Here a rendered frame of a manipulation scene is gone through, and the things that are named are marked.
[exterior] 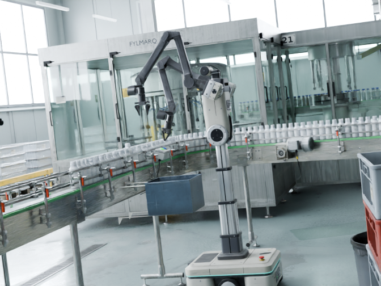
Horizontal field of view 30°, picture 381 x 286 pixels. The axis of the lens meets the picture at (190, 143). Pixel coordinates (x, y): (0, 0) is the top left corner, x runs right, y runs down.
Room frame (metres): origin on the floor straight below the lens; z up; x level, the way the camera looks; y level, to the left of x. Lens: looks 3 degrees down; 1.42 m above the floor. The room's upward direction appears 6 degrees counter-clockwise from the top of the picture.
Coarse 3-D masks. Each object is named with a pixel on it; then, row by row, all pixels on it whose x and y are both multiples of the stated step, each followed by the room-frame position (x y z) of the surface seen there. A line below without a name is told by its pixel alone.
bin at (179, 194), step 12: (156, 180) 4.89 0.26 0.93; (168, 180) 4.93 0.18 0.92; (180, 180) 4.59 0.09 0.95; (192, 180) 4.64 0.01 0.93; (156, 192) 4.64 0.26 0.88; (168, 192) 4.62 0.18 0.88; (180, 192) 4.60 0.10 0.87; (192, 192) 4.61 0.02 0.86; (156, 204) 4.64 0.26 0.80; (168, 204) 4.62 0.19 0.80; (180, 204) 4.60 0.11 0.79; (192, 204) 4.58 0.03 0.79; (204, 204) 4.86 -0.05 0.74; (144, 216) 4.72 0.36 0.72
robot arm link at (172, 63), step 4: (168, 56) 5.62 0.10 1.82; (160, 60) 5.61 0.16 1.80; (164, 60) 5.60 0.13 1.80; (168, 60) 5.61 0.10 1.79; (172, 60) 5.61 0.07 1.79; (156, 64) 5.60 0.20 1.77; (164, 64) 5.60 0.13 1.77; (168, 64) 5.61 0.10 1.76; (172, 64) 5.60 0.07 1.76; (176, 64) 5.60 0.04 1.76; (180, 64) 5.60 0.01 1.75; (164, 68) 5.65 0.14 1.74; (172, 68) 5.62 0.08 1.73; (176, 68) 5.59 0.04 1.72; (180, 68) 5.58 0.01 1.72; (180, 72) 5.59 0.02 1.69; (192, 72) 5.57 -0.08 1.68; (196, 76) 5.55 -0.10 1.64; (200, 76) 5.51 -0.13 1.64; (204, 76) 5.51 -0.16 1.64
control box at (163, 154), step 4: (156, 152) 5.44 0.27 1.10; (160, 152) 5.44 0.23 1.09; (164, 152) 5.43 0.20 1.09; (168, 152) 5.53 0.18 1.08; (156, 156) 5.44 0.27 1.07; (160, 156) 5.44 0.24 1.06; (164, 156) 5.44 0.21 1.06; (168, 156) 5.55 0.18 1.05; (160, 160) 5.48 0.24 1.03; (156, 168) 5.52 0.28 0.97; (152, 176) 5.51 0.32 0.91; (156, 176) 5.48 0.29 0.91; (144, 192) 5.28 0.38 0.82
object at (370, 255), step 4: (368, 244) 3.39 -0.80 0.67; (368, 248) 3.31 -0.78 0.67; (368, 252) 3.29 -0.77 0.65; (368, 256) 3.38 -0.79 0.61; (372, 256) 3.13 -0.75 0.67; (372, 260) 3.11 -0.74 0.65; (372, 264) 3.18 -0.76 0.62; (376, 264) 2.99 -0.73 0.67; (372, 268) 3.21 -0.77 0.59; (376, 268) 2.93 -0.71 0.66; (372, 272) 3.27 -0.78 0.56; (376, 272) 3.04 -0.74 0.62; (380, 272) 2.85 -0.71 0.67; (372, 276) 3.27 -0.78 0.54; (376, 276) 3.04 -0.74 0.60; (380, 276) 2.82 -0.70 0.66; (372, 280) 3.27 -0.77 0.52; (376, 280) 3.08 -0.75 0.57; (380, 280) 2.86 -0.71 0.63; (372, 284) 3.33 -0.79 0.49; (376, 284) 3.08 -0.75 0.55; (380, 284) 2.94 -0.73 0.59
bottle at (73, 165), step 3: (72, 162) 4.32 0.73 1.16; (75, 162) 4.33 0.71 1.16; (72, 165) 4.32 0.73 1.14; (75, 165) 4.33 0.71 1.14; (72, 168) 4.31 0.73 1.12; (75, 168) 4.31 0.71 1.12; (78, 168) 4.33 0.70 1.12; (78, 171) 4.33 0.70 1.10; (75, 174) 4.31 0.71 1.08; (72, 180) 4.31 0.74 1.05; (75, 180) 4.31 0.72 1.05; (78, 180) 4.32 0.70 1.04; (78, 183) 4.32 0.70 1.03; (75, 186) 4.31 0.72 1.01; (78, 186) 4.31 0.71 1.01
